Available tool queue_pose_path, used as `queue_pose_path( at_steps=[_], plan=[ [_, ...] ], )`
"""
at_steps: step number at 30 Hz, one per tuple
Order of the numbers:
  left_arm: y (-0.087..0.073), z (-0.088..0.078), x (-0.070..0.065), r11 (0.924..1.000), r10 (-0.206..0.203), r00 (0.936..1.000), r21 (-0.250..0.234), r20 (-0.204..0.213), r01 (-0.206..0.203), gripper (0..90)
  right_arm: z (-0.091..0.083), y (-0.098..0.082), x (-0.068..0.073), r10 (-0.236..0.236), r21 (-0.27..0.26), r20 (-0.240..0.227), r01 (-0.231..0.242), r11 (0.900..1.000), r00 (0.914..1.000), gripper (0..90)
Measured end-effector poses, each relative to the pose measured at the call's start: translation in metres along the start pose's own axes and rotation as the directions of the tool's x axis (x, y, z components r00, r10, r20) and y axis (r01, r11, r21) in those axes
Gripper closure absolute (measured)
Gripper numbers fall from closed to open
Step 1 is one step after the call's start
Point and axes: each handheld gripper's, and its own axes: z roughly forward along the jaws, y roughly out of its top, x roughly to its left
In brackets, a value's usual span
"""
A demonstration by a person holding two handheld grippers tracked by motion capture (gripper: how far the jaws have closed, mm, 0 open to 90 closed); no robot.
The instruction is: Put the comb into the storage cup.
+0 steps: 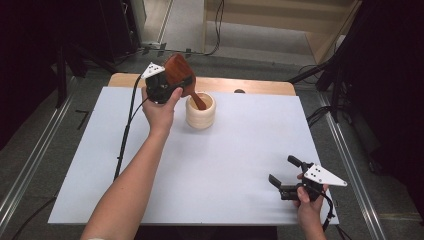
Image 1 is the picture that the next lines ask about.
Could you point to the brown wooden spatula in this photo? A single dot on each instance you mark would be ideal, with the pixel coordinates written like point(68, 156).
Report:
point(178, 68)

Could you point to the person's right hand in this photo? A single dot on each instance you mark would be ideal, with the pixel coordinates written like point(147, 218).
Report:
point(310, 211)

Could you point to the aluminium floor rail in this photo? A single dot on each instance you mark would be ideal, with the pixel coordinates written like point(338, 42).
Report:
point(353, 166)
point(30, 170)

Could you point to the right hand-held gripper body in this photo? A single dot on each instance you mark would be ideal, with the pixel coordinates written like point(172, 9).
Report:
point(318, 176)

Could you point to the white table sheet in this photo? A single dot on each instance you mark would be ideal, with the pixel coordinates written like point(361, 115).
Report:
point(233, 160)

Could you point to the person's left hand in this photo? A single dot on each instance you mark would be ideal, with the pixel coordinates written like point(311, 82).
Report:
point(160, 116)

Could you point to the black tripod stand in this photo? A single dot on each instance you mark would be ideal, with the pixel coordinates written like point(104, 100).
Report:
point(333, 83)
point(61, 76)

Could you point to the black equipment cabinet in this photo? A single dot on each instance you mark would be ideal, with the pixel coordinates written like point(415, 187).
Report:
point(116, 26)

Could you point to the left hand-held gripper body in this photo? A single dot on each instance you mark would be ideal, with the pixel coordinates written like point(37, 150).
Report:
point(158, 88)

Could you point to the beige wooden panel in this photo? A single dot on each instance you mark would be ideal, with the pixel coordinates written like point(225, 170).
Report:
point(266, 20)

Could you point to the cream ribbed utensil holder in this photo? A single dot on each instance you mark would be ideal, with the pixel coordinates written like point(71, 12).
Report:
point(200, 120)

